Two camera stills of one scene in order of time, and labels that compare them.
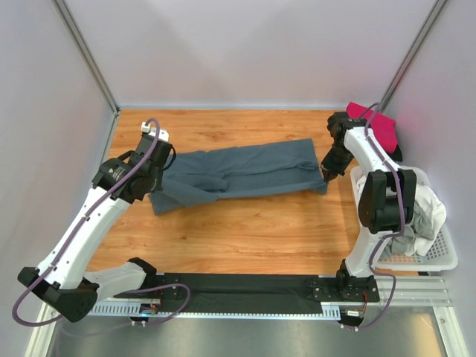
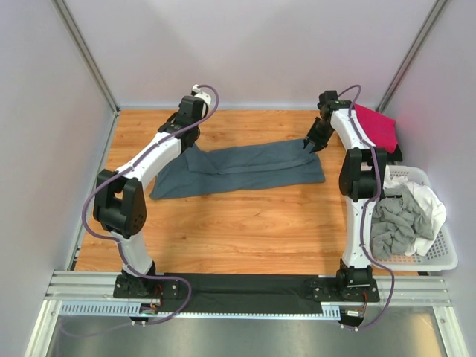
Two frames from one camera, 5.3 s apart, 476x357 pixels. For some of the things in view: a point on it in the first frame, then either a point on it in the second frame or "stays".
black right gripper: (330, 171) → (320, 143)
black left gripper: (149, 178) → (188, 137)
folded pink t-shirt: (383, 126) stays
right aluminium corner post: (426, 25) stays
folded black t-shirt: (397, 154) stays
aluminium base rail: (416, 289) stays
